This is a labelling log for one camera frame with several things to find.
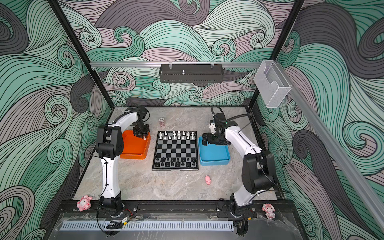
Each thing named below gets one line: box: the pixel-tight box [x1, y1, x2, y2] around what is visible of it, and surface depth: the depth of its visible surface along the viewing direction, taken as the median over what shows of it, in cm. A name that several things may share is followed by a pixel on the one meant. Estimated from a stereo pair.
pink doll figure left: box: [76, 195, 93, 212], surface depth 74 cm
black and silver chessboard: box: [152, 130, 199, 171], surface depth 94 cm
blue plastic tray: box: [198, 136, 231, 166], surface depth 92 cm
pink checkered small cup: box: [159, 117, 165, 127], surface depth 107 cm
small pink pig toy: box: [205, 175, 212, 185], surface depth 83 cm
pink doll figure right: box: [262, 203, 276, 219], surface depth 73 cm
